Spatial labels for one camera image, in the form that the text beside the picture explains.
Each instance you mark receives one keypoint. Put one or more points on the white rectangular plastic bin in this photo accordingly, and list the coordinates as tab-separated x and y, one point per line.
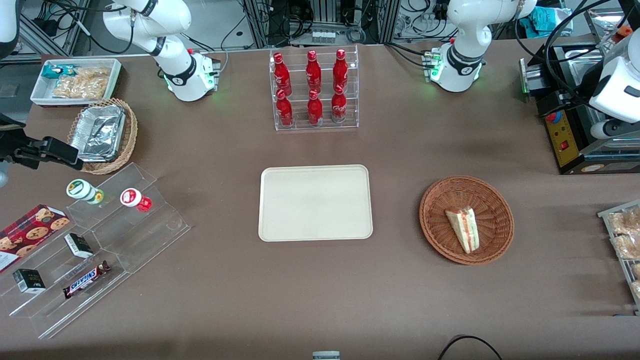
42	95

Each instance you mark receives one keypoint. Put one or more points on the Snickers chocolate bar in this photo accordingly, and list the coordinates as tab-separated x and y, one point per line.
85	280

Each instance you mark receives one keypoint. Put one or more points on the clear bag of crackers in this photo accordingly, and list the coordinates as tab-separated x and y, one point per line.
82	86

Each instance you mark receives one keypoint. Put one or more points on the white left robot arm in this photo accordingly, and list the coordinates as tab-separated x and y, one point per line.
465	30

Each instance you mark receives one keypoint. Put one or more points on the cream plastic tray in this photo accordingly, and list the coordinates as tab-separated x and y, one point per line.
315	202

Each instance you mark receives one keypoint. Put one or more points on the black food warmer machine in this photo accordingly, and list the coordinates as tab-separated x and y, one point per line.
562	145

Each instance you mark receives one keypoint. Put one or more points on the small black box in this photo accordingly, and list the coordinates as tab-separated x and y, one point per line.
28	281
78	245

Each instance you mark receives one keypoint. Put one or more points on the bagged fried snack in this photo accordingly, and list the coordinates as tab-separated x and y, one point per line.
636	289
626	222
636	270
627	246

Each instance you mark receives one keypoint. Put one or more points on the aluminium foil tray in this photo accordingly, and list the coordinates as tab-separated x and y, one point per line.
97	132

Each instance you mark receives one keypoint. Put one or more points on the triangular sandwich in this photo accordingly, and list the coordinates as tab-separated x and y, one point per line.
464	227

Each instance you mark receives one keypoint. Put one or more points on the clear acrylic stepped stand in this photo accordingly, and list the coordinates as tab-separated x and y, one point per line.
145	240

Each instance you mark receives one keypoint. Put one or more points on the red-lid drink cup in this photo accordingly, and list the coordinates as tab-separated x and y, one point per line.
132	197

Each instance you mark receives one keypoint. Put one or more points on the red cola bottle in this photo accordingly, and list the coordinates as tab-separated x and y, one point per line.
315	111
281	75
313	72
339	107
340	71
284	111

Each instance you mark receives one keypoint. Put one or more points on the aluminium frame rack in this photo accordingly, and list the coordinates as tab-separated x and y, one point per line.
385	20

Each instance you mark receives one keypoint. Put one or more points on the red tartan cookie box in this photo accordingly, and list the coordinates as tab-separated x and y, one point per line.
30	232

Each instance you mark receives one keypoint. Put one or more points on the green-lid white drink cup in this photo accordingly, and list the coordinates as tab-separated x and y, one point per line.
80	189

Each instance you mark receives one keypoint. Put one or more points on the white power strip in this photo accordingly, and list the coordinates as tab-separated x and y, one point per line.
322	36

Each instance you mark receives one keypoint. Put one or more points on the clear acrylic bottle rack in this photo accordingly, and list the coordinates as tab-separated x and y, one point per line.
325	125

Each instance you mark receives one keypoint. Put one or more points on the teal snack packet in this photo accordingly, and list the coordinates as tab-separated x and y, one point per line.
52	71

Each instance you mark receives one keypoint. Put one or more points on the orange fried snack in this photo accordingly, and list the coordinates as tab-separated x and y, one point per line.
625	32

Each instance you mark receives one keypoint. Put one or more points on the small grey box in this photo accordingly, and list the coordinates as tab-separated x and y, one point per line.
326	355

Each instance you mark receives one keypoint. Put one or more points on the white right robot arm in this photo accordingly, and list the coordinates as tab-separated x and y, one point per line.
175	20

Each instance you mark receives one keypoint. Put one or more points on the oval brown wicker basket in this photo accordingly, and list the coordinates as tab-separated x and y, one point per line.
130	135

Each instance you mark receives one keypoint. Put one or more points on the teal cloth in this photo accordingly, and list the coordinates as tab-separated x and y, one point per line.
542	20

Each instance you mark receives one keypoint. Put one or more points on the right arm gripper black body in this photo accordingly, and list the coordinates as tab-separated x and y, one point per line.
11	142

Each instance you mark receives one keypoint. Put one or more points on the steel warmer pan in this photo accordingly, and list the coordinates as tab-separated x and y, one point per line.
580	70

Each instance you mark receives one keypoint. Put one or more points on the round brown wicker basket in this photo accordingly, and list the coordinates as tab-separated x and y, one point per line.
450	197

